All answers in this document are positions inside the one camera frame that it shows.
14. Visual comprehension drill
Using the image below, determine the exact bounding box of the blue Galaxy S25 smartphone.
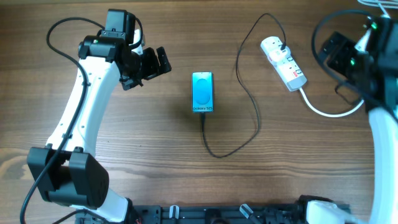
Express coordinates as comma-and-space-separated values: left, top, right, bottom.
192, 72, 214, 113

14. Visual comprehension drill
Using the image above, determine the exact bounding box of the black USB charging cable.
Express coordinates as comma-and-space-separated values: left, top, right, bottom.
200, 12, 287, 159

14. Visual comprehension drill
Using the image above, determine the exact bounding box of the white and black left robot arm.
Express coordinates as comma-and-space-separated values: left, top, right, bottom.
27, 9, 172, 223

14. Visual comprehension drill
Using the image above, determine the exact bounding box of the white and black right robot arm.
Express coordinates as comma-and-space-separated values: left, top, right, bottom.
311, 9, 397, 223

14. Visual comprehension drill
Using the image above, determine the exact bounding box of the white USB charger plug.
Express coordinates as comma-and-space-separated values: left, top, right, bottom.
268, 47, 290, 64

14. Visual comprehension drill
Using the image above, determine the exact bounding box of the white power strip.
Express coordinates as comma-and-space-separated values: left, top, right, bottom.
261, 36, 307, 91

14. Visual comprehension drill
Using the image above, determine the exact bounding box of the white cable top right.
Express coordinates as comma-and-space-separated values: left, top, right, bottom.
356, 0, 398, 18

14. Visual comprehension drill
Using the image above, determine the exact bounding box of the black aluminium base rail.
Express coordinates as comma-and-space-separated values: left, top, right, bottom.
75, 203, 352, 224

